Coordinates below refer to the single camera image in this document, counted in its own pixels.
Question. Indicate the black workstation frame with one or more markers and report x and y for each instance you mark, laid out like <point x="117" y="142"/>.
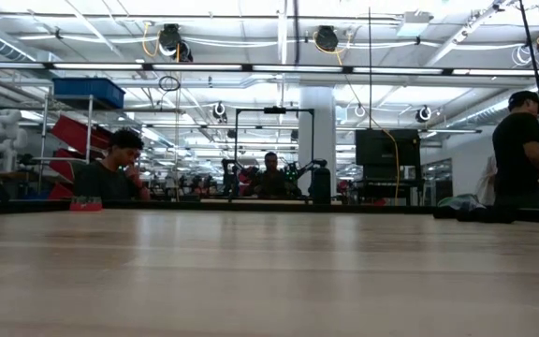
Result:
<point x="251" y="110"/>

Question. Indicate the person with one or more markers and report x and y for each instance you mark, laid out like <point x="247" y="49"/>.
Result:
<point x="515" y="154"/>
<point x="272" y="180"/>
<point x="487" y="185"/>
<point x="106" y="182"/>

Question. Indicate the blue plastic bin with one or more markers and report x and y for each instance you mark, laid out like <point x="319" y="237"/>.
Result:
<point x="89" y="91"/>

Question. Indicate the white column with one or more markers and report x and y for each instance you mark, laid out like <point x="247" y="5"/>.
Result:
<point x="317" y="136"/>

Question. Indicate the metal shelf rack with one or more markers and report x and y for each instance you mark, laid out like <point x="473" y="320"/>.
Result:
<point x="43" y="140"/>

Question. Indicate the black monitor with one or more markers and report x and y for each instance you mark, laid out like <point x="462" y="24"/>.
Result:
<point x="386" y="147"/>

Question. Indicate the black background robot arm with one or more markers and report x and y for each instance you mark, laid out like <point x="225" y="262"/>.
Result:
<point x="229" y="175"/>
<point x="307" y="169"/>

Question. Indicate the black monitor cart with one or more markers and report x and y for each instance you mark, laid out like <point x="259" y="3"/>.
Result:
<point x="386" y="187"/>

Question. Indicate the small red object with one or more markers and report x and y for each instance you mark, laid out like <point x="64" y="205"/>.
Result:
<point x="86" y="204"/>

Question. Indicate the red storage bin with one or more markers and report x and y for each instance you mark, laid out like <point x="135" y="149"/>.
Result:
<point x="61" y="168"/>
<point x="61" y="191"/>
<point x="73" y="133"/>

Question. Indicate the white ceiling box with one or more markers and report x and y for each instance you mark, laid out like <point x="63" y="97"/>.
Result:
<point x="414" y="23"/>

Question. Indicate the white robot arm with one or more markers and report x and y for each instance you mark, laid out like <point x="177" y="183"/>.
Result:
<point x="5" y="140"/>

